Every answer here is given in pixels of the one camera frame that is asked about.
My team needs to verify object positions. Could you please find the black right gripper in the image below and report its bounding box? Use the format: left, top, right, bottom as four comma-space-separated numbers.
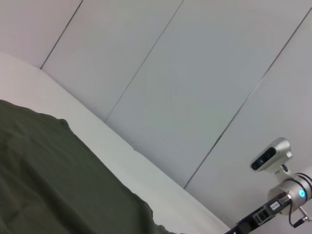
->
226, 193, 293, 234

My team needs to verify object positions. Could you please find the dark green t-shirt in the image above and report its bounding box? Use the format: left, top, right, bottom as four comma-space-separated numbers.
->
0, 99, 187, 234

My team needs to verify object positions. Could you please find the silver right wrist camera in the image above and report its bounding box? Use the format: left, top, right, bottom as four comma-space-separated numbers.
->
250, 136, 293, 175

